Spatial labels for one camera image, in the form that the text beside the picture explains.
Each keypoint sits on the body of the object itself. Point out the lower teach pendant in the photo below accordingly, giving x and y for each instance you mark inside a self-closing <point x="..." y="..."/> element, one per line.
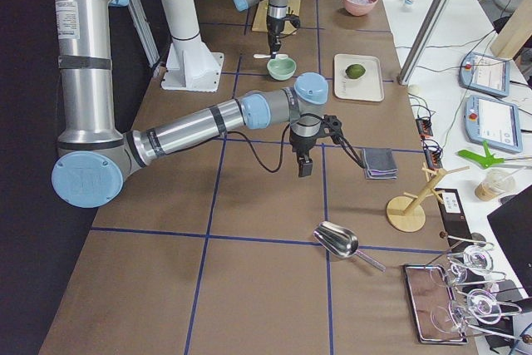
<point x="495" y="122"/>

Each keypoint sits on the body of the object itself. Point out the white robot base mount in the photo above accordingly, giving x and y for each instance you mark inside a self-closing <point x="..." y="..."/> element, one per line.
<point x="190" y="65"/>

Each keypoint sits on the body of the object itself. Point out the upper teach pendant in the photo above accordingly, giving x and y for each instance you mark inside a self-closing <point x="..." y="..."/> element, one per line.
<point x="485" y="74"/>

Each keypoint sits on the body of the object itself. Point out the teach pendant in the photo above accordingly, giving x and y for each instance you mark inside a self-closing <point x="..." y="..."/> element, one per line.
<point x="485" y="74"/>
<point x="495" y="122"/>

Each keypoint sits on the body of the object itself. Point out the wooden mug tree stand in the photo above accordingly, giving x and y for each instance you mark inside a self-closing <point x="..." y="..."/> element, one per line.
<point x="405" y="213"/>

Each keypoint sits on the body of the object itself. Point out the grey folded cloth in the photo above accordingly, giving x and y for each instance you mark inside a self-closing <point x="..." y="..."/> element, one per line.
<point x="379" y="164"/>

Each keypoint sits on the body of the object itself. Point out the cream rabbit tray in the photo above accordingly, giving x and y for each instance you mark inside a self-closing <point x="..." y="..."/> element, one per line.
<point x="368" y="87"/>

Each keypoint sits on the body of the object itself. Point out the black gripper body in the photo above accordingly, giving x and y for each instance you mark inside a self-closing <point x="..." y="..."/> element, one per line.
<point x="274" y="27"/>
<point x="302" y="144"/>

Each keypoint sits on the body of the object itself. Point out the iced coffee cup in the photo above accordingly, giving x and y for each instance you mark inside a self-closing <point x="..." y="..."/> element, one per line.
<point x="496" y="183"/>

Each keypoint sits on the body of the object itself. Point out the mint green bowl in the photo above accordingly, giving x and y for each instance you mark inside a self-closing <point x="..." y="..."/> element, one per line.
<point x="281" y="69"/>

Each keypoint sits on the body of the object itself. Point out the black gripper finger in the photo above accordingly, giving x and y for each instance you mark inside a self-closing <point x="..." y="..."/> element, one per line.
<point x="305" y="165"/>
<point x="274" y="49"/>

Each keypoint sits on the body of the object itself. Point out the white plastic spoon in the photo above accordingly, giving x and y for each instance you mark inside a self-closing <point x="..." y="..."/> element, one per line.
<point x="267" y="56"/>

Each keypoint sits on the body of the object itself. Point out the green plastic clamp tool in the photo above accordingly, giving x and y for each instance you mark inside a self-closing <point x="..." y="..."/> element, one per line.
<point x="488" y="159"/>

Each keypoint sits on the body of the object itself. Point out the glass cup rack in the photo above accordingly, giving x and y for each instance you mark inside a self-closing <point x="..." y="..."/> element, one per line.
<point x="470" y="269"/>

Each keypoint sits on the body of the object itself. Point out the aluminium frame post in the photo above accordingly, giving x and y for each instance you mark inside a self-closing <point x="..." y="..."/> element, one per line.
<point x="427" y="28"/>

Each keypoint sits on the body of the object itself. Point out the bamboo cutting board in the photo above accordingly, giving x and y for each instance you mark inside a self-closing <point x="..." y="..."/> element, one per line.
<point x="259" y="23"/>

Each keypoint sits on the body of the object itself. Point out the metal scoop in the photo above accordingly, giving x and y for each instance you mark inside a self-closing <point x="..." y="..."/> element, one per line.
<point x="342" y="243"/>

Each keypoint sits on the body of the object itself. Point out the green avocado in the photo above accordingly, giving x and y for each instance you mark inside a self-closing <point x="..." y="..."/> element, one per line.
<point x="355" y="71"/>

